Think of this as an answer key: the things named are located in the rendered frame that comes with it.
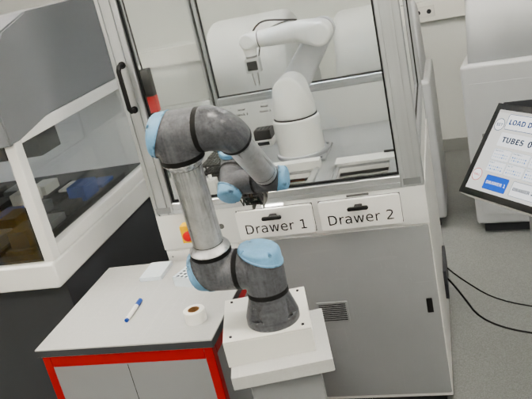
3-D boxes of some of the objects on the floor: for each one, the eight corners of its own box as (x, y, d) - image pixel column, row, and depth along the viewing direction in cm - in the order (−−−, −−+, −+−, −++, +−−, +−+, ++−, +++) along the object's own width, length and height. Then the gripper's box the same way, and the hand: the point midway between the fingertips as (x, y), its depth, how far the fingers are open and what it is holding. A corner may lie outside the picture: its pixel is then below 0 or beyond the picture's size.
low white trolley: (264, 530, 231) (211, 339, 206) (101, 527, 248) (33, 350, 223) (294, 416, 284) (255, 252, 258) (158, 420, 301) (108, 267, 275)
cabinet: (459, 408, 267) (433, 222, 240) (212, 416, 295) (165, 250, 268) (451, 287, 353) (432, 141, 326) (261, 302, 381) (229, 169, 354)
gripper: (229, 188, 221) (249, 221, 238) (256, 184, 218) (275, 218, 235) (231, 166, 225) (251, 200, 242) (257, 163, 223) (275, 197, 240)
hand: (262, 200), depth 239 cm, fingers closed
